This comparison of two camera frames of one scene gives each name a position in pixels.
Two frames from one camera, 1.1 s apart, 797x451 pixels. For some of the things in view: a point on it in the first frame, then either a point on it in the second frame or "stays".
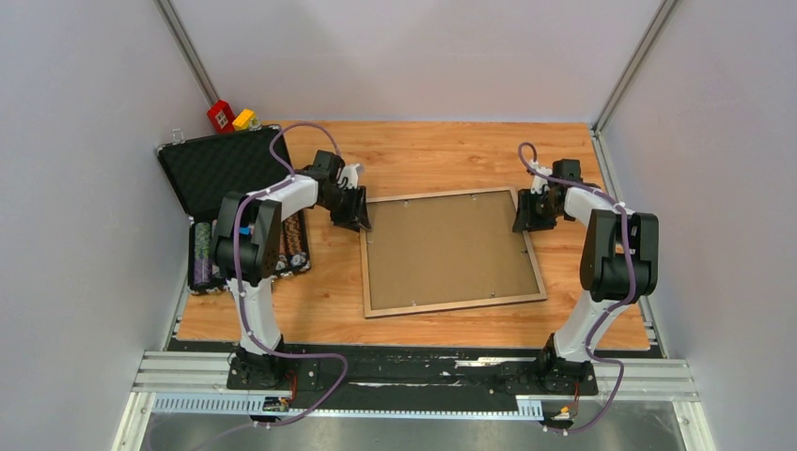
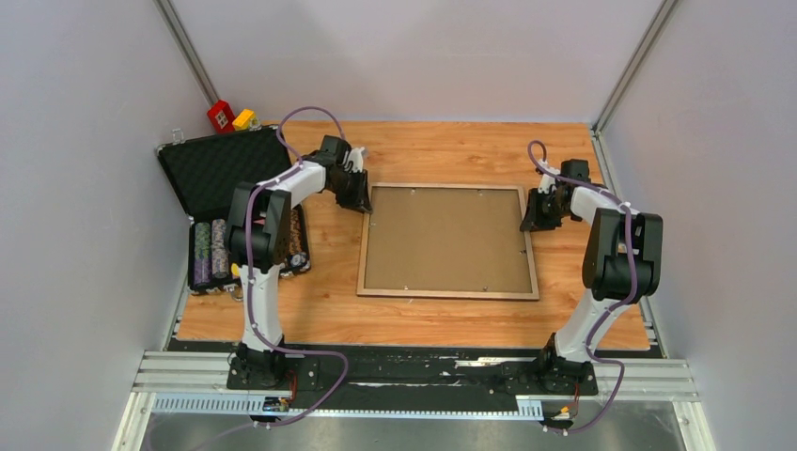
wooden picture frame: (366, 283) -> (446, 241)
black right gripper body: (536, 211) stays
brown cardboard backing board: (434, 250) stays
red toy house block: (222, 117) stays
